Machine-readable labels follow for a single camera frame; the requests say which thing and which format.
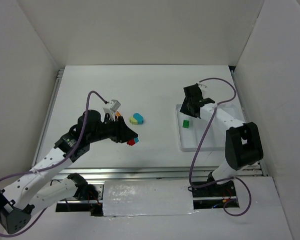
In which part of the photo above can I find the aluminium frame rail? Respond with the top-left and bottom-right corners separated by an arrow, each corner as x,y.
53,165 -> 263,181

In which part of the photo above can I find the silver foil cover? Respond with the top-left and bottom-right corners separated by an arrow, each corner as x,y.
103,180 -> 195,217

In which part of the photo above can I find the red lego brick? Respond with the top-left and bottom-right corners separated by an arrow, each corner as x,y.
127,139 -> 136,146

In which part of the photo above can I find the pale yellow rounded lego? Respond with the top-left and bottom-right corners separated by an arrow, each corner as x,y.
129,116 -> 138,125

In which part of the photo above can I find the green 2x3 lego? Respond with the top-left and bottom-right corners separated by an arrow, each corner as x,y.
182,119 -> 190,129

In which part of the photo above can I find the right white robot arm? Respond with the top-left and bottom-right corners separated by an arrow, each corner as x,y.
180,83 -> 263,189

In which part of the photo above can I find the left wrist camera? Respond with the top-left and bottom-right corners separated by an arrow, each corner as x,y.
103,99 -> 121,121

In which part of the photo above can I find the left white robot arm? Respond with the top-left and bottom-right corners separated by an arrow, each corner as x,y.
0,110 -> 138,235

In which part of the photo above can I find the white compartment tray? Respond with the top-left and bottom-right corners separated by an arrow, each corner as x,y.
176,103 -> 241,153

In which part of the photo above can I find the blue rounded lego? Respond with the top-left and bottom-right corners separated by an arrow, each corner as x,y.
133,113 -> 144,125

